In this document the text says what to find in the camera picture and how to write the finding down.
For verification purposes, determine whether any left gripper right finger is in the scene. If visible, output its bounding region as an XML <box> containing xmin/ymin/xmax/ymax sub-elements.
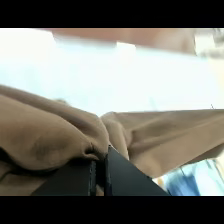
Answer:
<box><xmin>103</xmin><ymin>144</ymin><xmax>170</xmax><ymax>197</ymax></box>

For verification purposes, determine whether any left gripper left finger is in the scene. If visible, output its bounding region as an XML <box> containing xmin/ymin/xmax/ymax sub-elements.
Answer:
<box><xmin>30</xmin><ymin>159</ymin><xmax>98</xmax><ymax>197</ymax></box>

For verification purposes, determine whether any brown garment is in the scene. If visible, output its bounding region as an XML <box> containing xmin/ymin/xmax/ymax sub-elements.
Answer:
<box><xmin>0</xmin><ymin>84</ymin><xmax>224</xmax><ymax>197</ymax></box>

